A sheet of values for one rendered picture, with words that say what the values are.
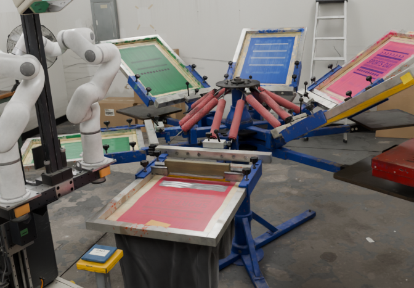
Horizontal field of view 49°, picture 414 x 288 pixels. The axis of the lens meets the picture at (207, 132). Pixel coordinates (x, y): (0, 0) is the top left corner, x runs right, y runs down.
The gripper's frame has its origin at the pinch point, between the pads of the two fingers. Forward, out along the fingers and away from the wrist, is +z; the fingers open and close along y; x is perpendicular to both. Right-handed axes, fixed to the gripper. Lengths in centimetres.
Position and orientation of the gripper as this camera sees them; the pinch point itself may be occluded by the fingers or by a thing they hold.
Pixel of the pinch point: (3, 85)
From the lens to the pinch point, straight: 236.8
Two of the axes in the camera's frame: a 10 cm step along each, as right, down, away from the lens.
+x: 4.8, 1.7, -8.6
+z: -4.5, 8.9, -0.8
